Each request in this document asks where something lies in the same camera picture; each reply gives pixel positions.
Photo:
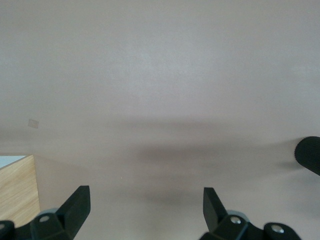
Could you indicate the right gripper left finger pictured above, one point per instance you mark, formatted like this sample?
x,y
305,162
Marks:
x,y
72,215

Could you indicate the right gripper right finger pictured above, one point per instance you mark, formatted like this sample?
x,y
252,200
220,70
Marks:
x,y
215,215

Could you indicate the black ribbed cylinder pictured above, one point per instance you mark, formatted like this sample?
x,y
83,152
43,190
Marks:
x,y
308,155

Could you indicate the brown table cover sheet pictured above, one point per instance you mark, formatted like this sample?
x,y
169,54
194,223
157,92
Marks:
x,y
160,75

